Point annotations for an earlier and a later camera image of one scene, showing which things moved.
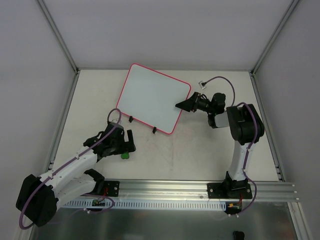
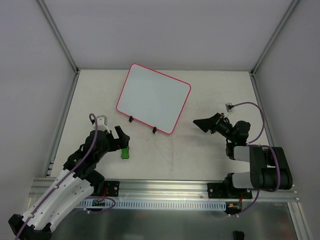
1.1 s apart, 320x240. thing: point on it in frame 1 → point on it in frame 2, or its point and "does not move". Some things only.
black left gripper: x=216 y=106 → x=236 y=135
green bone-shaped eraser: x=125 y=155 does not move
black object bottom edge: x=239 y=235 does not move
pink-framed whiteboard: x=149 y=97 does not move
